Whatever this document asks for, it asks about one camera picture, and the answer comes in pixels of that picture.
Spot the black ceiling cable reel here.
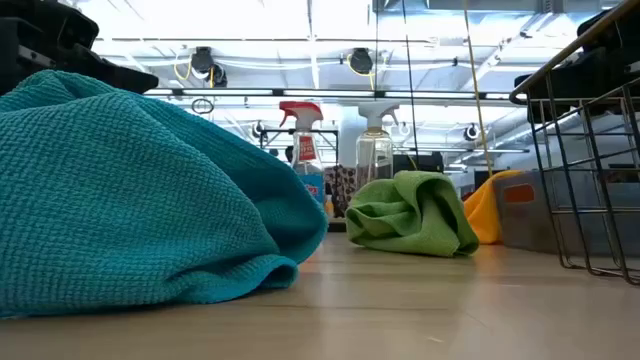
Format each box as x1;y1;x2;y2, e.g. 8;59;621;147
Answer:
189;45;230;89
348;47;375;77

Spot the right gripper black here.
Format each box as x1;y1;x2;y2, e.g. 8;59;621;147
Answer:
513;44;640;125

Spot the gold wire basket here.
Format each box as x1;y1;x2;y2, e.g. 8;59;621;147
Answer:
508;0;640;287

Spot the black horizontal beam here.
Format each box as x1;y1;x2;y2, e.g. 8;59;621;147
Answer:
143;87;516;101

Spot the smoky gray plastic bin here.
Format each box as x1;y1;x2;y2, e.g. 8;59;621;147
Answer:
492;168;640;259

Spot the patterned fabric object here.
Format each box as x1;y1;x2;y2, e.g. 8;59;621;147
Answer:
323;164;359;220

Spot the black metal background rack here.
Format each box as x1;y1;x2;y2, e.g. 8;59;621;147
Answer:
258;127;341;166

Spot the Windex spray bottle red trigger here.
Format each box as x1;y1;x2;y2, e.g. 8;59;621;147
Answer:
278;100;327;207

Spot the clear spray bottle white trigger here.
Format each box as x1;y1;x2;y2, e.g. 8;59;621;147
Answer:
354;102;401;190

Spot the orange microfiber towel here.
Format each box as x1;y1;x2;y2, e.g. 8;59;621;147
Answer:
463;169;524;246

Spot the green microfiber towel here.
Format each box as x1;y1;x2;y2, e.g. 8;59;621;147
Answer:
344;169;480;259

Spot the teal microfiber towel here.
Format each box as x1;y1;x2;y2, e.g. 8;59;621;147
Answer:
0;68;330;320

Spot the yellow hanging cable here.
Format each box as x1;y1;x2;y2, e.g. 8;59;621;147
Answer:
462;0;495;177

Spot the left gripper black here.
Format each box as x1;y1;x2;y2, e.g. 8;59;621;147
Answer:
0;17;160;96

